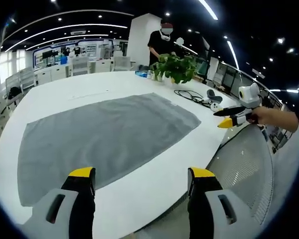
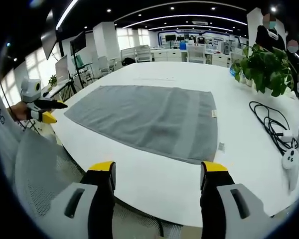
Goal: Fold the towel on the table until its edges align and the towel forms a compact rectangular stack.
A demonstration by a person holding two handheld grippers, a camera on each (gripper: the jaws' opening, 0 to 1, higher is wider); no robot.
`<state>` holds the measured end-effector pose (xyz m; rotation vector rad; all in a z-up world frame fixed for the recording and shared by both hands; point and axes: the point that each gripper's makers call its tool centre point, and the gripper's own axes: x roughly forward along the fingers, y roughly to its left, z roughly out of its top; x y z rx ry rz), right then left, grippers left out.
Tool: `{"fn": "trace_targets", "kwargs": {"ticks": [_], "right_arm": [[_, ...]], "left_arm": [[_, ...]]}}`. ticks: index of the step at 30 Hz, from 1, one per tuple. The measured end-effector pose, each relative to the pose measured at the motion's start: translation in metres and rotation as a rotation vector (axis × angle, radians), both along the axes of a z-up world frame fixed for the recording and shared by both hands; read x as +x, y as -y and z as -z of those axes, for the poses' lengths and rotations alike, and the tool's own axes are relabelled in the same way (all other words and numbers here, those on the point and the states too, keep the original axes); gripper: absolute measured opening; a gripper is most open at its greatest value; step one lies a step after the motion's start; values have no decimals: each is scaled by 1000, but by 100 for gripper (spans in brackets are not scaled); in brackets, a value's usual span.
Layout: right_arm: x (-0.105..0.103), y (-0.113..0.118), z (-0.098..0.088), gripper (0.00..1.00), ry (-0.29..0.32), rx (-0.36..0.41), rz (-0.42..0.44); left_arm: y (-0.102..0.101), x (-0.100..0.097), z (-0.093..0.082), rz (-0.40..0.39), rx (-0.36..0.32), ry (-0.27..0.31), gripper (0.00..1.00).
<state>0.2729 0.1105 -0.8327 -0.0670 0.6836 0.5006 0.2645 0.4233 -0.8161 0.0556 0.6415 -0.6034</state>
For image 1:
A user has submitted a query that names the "grey towel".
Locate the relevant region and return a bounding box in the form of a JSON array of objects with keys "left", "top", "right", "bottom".
[{"left": 16, "top": 92, "right": 202, "bottom": 207}]

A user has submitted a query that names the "person's right hand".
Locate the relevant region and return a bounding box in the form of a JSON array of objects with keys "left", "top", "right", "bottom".
[{"left": 248, "top": 107, "right": 267, "bottom": 125}]

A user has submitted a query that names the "white pillar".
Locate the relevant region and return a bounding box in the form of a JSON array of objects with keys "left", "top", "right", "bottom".
[{"left": 127, "top": 12, "right": 162, "bottom": 72}]

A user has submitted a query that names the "black bag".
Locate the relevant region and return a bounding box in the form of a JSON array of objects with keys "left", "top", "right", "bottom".
[{"left": 7, "top": 86, "right": 22, "bottom": 98}]

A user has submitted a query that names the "white mesh office chair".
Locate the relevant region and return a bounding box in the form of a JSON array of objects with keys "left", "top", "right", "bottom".
[{"left": 205, "top": 123, "right": 275, "bottom": 226}]

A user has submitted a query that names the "blue tissue box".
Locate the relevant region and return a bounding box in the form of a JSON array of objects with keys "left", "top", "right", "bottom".
[{"left": 135, "top": 69, "right": 150, "bottom": 79}]

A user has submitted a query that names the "display wall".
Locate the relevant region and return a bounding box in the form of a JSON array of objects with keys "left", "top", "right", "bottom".
[{"left": 31, "top": 37, "right": 115, "bottom": 69}]

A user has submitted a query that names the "white table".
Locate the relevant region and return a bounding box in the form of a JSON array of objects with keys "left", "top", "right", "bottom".
[{"left": 0, "top": 71, "right": 249, "bottom": 234}]

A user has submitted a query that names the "green potted plant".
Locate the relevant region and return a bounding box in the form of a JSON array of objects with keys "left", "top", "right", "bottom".
[{"left": 150, "top": 52, "right": 199, "bottom": 85}]

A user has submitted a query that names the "grey headset device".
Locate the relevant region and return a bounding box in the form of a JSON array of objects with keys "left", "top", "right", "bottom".
[{"left": 206, "top": 89, "right": 223, "bottom": 104}]

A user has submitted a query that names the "black cable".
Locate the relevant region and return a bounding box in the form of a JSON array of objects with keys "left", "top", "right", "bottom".
[{"left": 173, "top": 89, "right": 212, "bottom": 108}]

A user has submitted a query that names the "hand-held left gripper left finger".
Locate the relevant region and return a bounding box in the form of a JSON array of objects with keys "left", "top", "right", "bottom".
[{"left": 16, "top": 166, "right": 96, "bottom": 239}]

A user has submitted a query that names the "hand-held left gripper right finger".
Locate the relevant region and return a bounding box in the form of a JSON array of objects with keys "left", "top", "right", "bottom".
[{"left": 187, "top": 167, "right": 261, "bottom": 239}]

